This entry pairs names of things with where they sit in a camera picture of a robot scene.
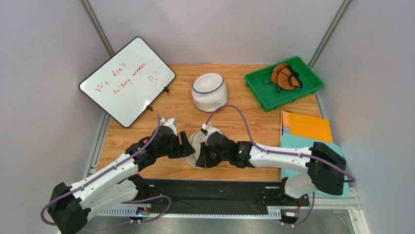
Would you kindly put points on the whiteboard with red writing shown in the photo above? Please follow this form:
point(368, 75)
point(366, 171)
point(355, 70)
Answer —
point(126, 84)

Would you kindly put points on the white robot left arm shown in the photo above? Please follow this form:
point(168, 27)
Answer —
point(72, 206)

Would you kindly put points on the brown cloth with black strap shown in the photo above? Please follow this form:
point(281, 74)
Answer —
point(284, 77)

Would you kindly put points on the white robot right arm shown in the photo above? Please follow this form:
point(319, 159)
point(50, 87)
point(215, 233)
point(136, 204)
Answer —
point(320, 167)

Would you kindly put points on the beige-trimmed white mesh bag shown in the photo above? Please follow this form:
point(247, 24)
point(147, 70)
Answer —
point(196, 140)

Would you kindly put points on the teal folder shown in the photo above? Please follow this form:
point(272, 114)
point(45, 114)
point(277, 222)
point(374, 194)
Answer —
point(293, 141)

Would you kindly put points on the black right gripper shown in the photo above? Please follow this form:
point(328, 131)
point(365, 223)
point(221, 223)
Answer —
point(209, 154)

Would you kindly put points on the green plastic tray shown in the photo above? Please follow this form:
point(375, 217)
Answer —
point(267, 96)

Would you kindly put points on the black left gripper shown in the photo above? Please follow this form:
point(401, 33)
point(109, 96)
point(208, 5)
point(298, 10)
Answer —
point(183, 149)

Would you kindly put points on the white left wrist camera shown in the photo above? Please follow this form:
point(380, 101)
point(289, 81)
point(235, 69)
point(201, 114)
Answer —
point(168, 126)

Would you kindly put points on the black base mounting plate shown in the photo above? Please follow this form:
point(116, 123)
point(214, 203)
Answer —
point(210, 197)

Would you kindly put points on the blue-trimmed white mesh bag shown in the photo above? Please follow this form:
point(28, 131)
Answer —
point(209, 92)

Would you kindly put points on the orange clip file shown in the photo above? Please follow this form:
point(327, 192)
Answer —
point(316, 128)

